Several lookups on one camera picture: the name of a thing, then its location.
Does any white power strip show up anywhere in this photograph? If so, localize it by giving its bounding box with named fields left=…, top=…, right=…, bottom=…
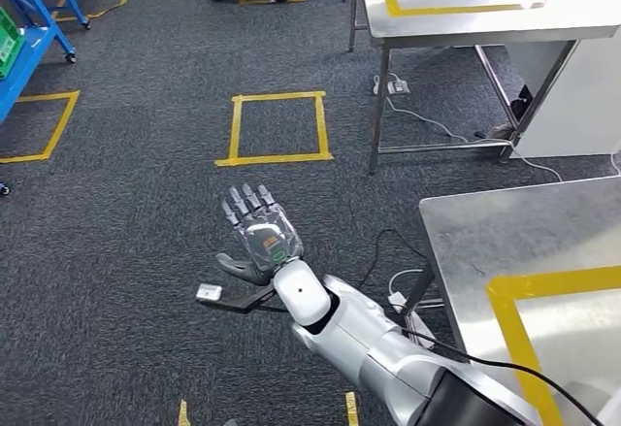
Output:
left=372, top=74, right=410, bottom=96
left=387, top=291, right=438, bottom=347

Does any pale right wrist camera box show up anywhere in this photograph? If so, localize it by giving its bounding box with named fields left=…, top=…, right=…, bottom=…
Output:
left=195, top=283, right=223, bottom=302

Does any steel workbench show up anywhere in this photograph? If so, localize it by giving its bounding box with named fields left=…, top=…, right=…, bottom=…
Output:
left=340, top=0, right=621, bottom=177
left=402, top=175, right=621, bottom=426

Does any white floor cable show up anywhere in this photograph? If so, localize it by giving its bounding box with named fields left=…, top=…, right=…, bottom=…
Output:
left=385, top=95, right=564, bottom=183
left=387, top=268, right=424, bottom=297

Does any green plastic crate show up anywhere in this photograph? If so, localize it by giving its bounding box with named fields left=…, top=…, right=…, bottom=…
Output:
left=0, top=8, right=25, bottom=81

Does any black floor cable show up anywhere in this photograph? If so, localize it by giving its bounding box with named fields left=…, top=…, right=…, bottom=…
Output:
left=359, top=228, right=428, bottom=289

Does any yellow bench tape frame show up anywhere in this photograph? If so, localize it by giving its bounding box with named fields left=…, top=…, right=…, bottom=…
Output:
left=486, top=265, right=621, bottom=426

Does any white cabinet panel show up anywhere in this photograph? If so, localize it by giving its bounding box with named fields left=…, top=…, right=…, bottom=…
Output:
left=507, top=24, right=621, bottom=159

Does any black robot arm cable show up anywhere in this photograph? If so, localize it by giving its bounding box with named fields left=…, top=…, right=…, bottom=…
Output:
left=402, top=326, right=605, bottom=426

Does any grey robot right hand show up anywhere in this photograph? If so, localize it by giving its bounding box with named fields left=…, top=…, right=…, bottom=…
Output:
left=215, top=183, right=304, bottom=286

